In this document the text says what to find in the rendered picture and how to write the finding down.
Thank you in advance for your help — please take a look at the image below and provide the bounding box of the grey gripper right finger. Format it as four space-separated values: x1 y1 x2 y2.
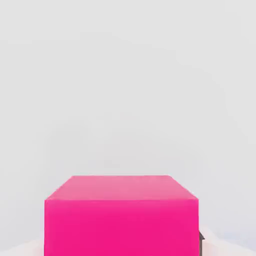
198 225 236 256

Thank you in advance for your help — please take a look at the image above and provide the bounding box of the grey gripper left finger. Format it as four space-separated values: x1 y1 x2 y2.
9 239 45 256

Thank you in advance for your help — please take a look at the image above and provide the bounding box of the small pink cube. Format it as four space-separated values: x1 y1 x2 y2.
43 174 200 256

